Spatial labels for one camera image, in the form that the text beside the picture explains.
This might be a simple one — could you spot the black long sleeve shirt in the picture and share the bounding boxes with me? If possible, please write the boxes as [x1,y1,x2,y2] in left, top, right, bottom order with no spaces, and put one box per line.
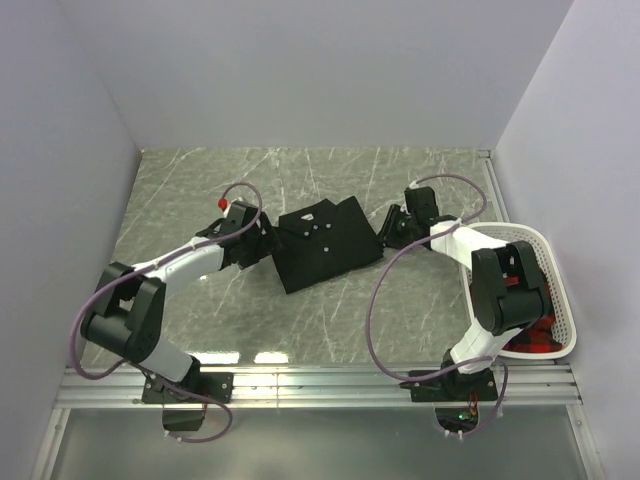
[272,196,384,294]

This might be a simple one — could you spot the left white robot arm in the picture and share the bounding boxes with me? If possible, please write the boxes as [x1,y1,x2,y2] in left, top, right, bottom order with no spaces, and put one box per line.
[74,199,280,402]

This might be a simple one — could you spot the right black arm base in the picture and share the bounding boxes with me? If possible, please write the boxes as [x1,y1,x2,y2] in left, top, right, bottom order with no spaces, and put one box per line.
[400,368,498,403]

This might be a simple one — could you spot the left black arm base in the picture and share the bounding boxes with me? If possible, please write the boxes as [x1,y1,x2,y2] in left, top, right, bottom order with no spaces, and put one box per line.
[141,372,234,405]

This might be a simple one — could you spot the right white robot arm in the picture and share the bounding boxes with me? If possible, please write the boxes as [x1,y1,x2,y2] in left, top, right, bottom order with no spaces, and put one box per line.
[382,185,552,400]

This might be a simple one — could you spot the white plastic laundry basket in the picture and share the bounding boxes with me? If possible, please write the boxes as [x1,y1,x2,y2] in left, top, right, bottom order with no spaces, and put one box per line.
[470,222,577,361]

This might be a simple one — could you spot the red black plaid shirt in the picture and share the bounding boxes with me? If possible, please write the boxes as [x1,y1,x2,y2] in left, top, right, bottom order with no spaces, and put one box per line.
[502,264,564,355]

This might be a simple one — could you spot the aluminium mounting rail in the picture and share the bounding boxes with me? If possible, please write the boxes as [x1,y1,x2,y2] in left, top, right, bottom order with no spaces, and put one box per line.
[54,363,582,410]

